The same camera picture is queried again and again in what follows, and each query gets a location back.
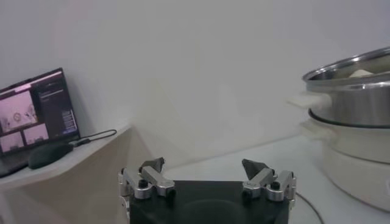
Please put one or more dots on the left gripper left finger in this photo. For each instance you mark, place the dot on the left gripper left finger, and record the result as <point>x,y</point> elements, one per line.
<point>157,181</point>

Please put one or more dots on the white electric cooker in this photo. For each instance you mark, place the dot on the white electric cooker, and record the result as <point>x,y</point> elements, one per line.
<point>359,170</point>

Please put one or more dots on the stainless steel steamer basket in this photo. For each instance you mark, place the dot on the stainless steel steamer basket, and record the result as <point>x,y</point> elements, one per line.
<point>356,103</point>

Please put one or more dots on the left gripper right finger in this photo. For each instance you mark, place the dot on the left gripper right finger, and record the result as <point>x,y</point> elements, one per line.
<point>260,181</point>

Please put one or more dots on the black open laptop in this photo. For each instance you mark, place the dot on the black open laptop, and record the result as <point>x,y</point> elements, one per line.
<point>51,106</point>

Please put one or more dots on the white side table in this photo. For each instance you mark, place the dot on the white side table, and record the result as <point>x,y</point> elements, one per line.
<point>76,188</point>

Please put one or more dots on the black computer mouse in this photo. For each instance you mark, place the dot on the black computer mouse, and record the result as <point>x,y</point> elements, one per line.
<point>48,155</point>

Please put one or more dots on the small black usb hub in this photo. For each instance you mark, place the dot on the small black usb hub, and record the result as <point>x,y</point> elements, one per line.
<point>80,142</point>

